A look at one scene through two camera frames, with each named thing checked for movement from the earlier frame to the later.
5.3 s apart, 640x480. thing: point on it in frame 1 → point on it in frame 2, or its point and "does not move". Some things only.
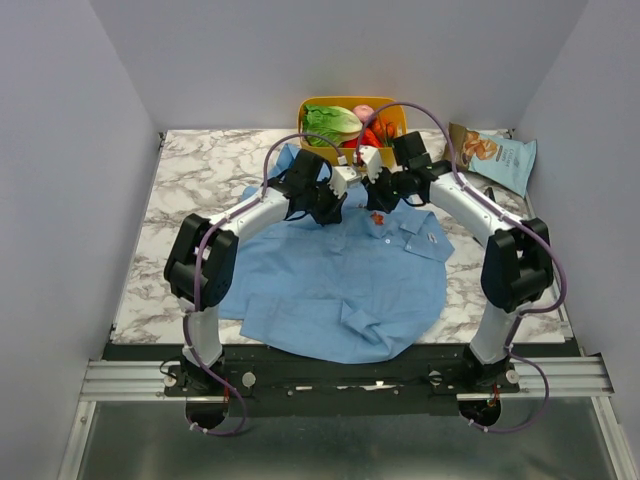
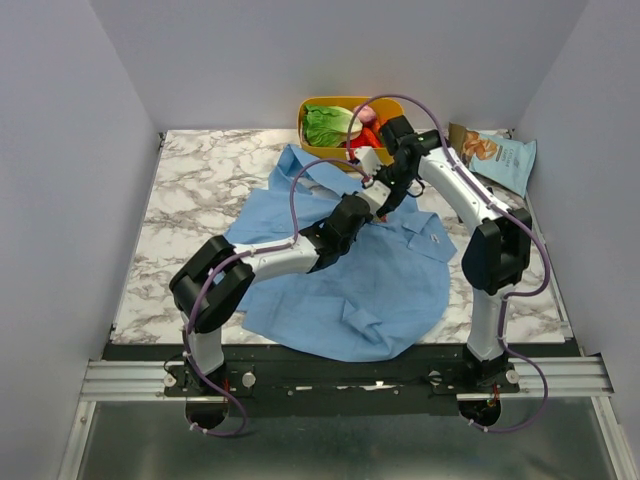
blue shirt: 363,286 does not move
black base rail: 425,381 does not move
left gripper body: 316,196 → 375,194
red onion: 364,111 does not move
